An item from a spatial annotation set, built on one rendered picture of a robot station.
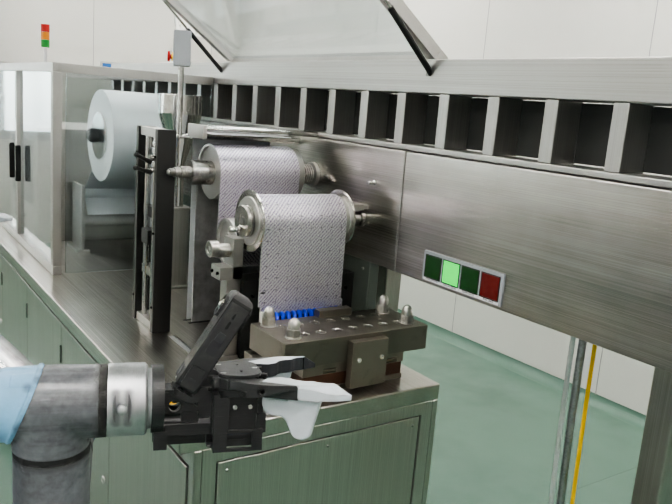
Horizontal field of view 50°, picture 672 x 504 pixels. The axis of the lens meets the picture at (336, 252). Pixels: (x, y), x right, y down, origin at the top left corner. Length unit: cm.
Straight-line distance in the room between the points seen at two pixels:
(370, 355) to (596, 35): 303
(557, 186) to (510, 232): 15
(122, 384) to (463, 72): 111
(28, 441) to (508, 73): 114
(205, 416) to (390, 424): 97
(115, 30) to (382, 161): 570
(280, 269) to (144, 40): 585
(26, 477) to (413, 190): 118
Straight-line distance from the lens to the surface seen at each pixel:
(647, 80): 135
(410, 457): 181
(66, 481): 80
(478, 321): 491
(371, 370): 167
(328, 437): 162
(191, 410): 79
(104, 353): 186
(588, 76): 142
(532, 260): 148
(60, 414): 76
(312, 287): 178
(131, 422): 77
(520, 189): 150
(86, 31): 728
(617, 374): 428
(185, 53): 218
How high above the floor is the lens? 153
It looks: 11 degrees down
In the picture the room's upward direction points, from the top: 5 degrees clockwise
